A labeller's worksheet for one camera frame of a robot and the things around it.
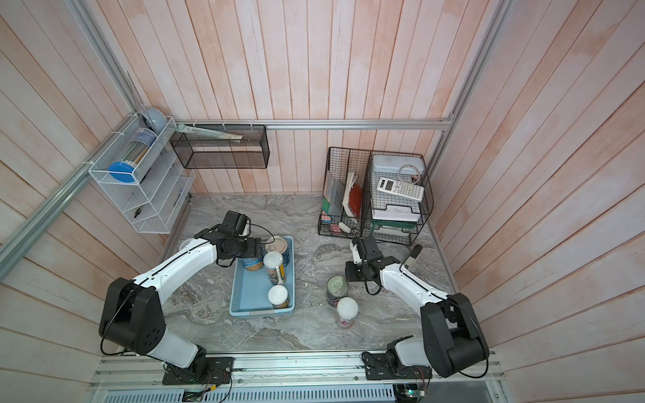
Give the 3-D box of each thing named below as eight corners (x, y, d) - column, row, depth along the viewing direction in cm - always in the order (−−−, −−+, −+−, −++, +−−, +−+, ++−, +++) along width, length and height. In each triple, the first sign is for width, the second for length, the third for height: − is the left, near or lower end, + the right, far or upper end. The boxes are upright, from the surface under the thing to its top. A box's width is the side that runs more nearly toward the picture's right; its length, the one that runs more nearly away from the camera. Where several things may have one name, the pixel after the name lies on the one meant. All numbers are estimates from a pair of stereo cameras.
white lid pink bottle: (336, 329, 83) (338, 318, 74) (335, 310, 87) (337, 296, 78) (354, 329, 83) (359, 318, 74) (352, 310, 87) (357, 296, 78)
